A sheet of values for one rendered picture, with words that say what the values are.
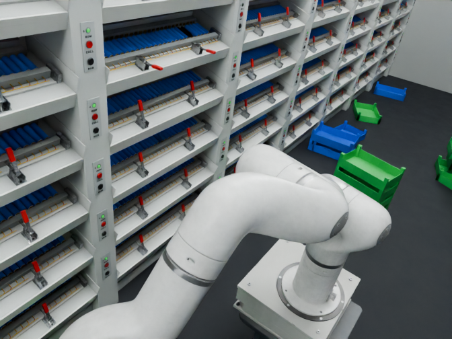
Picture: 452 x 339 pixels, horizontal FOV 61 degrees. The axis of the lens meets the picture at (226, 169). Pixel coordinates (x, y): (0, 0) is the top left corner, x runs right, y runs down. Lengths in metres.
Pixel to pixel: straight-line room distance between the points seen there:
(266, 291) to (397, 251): 1.11
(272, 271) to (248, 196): 0.80
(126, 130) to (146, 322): 0.79
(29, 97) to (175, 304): 0.65
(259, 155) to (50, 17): 0.57
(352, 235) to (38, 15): 0.88
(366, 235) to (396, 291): 1.06
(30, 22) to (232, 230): 0.65
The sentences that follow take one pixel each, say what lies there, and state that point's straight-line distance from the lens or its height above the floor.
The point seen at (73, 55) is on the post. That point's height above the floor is 1.03.
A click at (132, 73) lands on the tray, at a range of 1.20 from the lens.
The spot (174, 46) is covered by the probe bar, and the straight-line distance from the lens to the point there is 1.36.
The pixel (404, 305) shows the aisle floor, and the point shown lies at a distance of 2.00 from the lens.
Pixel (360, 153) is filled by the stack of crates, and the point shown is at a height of 0.27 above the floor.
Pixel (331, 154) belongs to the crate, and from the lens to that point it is 2.85.
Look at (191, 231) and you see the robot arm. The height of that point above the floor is 0.99.
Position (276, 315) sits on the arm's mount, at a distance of 1.25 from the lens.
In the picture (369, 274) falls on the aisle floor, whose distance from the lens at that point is 2.05.
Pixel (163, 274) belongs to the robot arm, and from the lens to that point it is 0.58.
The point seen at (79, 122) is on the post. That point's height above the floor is 0.85.
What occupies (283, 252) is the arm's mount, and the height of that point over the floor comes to 0.40.
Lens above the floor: 1.36
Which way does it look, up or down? 33 degrees down
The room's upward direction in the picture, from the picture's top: 8 degrees clockwise
